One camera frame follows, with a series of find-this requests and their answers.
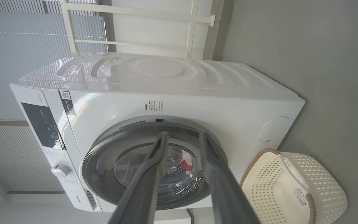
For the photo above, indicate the cream perforated laundry basket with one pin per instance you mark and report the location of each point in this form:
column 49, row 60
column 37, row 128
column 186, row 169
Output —
column 269, row 193

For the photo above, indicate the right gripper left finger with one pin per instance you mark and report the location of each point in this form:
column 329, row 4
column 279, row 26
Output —
column 141, row 193

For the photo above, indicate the printed product label sticker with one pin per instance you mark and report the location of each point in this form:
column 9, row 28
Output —
column 300, row 196

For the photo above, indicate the white washing machine control knob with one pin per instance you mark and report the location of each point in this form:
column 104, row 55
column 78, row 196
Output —
column 61, row 171

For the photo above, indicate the white ribbed wall panel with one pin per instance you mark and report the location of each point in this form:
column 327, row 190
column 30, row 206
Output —
column 11, row 155

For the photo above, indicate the white rack frame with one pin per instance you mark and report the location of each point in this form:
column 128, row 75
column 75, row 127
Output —
column 191, row 31

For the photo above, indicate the washing machine glass door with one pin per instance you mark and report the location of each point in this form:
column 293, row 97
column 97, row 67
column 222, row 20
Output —
column 104, row 168

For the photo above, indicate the white front-load washing machine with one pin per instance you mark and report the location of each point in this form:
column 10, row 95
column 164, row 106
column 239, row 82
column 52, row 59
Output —
column 197, row 102

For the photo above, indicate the white window blind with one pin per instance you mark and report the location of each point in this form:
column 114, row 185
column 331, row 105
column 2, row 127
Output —
column 26, row 62

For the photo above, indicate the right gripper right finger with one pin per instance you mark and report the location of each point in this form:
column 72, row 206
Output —
column 222, row 193

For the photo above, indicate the red and white jersey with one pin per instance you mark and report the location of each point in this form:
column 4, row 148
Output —
column 186, row 165

